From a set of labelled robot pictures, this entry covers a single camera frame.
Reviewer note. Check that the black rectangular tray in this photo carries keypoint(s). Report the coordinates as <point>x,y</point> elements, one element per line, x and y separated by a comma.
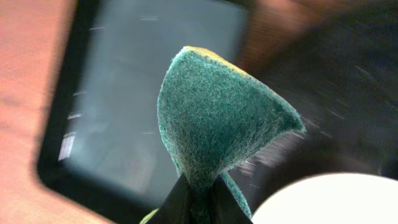
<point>102,146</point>

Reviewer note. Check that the white plate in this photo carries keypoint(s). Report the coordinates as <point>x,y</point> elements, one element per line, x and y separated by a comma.
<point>345,198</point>

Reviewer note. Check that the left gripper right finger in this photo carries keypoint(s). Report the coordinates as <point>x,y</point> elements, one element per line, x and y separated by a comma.
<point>225,208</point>

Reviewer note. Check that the green yellow sponge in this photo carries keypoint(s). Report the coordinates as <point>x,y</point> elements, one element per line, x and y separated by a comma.
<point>212,116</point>

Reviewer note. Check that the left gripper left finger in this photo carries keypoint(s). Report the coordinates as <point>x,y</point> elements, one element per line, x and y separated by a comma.
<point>176,209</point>

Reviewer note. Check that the black round tray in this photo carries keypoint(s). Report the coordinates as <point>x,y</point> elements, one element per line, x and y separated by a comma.
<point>335,62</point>

